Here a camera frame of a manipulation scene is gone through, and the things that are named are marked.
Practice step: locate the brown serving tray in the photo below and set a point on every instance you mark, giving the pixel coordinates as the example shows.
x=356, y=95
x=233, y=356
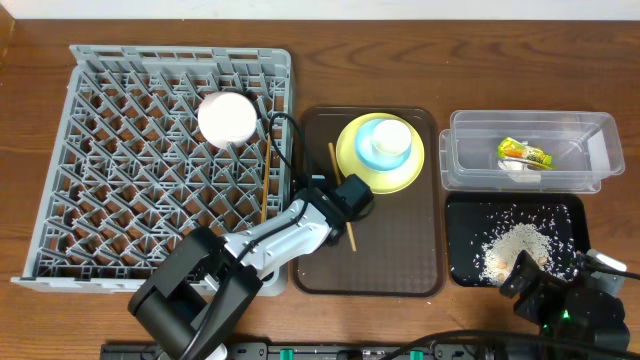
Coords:
x=398, y=249

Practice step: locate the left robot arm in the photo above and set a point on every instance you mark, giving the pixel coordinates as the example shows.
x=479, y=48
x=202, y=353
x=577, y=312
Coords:
x=195, y=298

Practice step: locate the white cup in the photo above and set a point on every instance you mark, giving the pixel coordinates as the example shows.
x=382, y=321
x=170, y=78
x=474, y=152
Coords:
x=391, y=137

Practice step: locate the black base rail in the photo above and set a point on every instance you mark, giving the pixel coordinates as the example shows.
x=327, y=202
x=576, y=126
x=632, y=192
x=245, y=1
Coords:
x=263, y=351

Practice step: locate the clear plastic bin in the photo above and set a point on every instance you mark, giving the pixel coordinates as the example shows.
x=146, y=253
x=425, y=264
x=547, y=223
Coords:
x=585, y=149

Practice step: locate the grey plastic dish rack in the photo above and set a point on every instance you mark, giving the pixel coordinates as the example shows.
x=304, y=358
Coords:
x=131, y=173

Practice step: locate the white bowl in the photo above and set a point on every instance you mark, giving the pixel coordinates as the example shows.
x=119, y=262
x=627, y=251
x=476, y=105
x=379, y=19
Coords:
x=226, y=118

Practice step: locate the white tissue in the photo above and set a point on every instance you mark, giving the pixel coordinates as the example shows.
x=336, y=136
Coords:
x=519, y=171

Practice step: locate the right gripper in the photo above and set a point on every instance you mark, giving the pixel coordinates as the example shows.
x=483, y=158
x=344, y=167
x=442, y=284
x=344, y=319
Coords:
x=545, y=288

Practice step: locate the pile of rice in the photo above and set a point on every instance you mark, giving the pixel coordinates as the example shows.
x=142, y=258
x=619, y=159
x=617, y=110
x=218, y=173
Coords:
x=542, y=231

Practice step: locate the black waste tray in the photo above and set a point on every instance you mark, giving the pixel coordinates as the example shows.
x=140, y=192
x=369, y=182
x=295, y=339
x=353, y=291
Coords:
x=465, y=214

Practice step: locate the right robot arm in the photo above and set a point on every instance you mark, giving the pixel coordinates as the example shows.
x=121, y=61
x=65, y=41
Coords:
x=584, y=309

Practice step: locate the light blue small plate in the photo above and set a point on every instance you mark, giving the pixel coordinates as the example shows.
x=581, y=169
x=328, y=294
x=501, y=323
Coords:
x=370, y=156

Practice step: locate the green orange snack wrapper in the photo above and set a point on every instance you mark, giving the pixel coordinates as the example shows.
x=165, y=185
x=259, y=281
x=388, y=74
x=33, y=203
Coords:
x=511, y=149

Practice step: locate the yellow plate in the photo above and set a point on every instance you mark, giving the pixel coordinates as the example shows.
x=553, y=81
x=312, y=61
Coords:
x=380, y=182

